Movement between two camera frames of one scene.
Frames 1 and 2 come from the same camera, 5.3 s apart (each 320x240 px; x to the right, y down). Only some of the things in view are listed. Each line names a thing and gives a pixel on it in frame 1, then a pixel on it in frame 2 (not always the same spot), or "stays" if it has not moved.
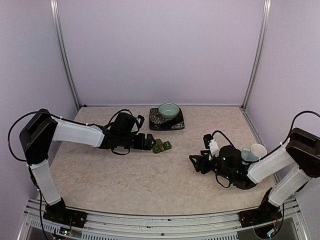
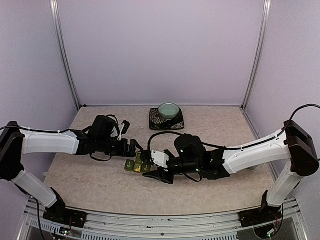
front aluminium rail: (102, 225) stays
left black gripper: (141, 145) -> (124, 150)
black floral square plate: (157, 122) stays
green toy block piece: (161, 146) -> (137, 166)
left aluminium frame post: (54, 4) stays
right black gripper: (201, 162) -> (160, 175)
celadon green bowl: (169, 110) stays
